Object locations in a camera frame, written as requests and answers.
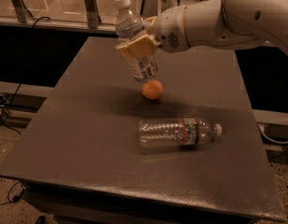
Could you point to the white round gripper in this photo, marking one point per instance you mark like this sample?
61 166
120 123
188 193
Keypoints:
167 29

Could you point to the blue label plastic water bottle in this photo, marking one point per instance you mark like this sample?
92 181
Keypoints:
130 25

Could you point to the clear red label plastic bottle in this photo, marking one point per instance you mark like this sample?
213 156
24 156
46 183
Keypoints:
177 132

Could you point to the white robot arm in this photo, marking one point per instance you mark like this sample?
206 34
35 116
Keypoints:
220 24

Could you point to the orange fruit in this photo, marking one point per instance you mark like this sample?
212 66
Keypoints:
152 90

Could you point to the metal window rail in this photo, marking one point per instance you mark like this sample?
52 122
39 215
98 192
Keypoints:
72 26

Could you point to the middle metal railing bracket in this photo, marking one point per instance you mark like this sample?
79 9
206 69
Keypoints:
93 17

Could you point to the metal railing bracket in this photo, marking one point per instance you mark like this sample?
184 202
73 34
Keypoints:
93 17
22 13

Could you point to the left metal railing bracket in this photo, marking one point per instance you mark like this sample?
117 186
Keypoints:
22 13

